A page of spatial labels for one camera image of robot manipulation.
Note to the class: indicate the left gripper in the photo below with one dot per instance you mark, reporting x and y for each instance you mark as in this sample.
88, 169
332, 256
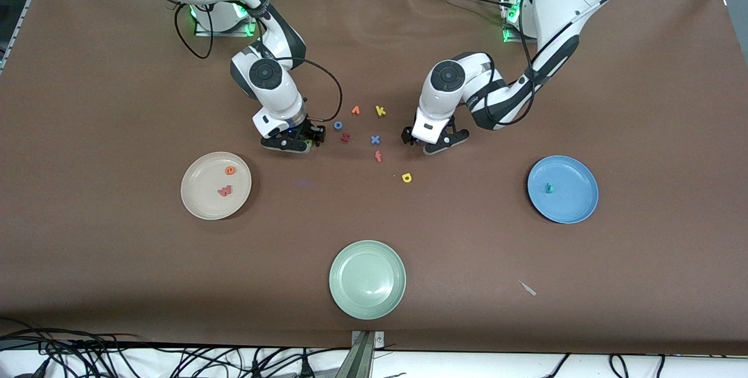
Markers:
408, 135

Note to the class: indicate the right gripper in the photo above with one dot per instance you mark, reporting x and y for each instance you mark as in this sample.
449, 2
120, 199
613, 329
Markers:
309, 130

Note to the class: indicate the yellow foam letter d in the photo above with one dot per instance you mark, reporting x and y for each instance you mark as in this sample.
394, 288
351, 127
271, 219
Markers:
407, 177

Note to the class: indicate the pink red foam letter w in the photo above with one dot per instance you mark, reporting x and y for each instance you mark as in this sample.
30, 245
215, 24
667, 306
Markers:
225, 191

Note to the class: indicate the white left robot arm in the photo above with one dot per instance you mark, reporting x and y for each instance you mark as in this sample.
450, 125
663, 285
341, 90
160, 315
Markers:
444, 97

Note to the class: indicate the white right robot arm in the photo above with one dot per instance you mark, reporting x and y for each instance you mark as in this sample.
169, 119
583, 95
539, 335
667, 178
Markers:
274, 94

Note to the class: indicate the dark red foam letter h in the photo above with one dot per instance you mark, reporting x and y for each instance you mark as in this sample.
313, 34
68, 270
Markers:
345, 137

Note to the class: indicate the beige brown plate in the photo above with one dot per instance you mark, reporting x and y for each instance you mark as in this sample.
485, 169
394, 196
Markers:
204, 197

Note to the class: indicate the pale green plate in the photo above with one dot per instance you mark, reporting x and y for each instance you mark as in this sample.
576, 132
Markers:
367, 280

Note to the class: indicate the blue plate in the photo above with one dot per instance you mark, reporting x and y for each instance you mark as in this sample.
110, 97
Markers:
572, 197

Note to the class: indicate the small white paper scrap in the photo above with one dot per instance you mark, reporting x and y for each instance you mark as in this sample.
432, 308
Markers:
528, 288

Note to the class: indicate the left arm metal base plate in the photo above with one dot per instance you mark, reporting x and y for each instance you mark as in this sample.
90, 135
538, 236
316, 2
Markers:
507, 36

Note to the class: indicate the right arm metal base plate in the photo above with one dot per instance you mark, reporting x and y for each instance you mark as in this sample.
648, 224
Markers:
204, 32

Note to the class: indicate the aluminium bracket at table edge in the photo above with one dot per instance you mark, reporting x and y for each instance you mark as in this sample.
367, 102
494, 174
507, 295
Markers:
363, 354

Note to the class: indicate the aluminium frame rail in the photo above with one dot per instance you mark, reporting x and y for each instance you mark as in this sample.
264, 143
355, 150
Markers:
23, 13

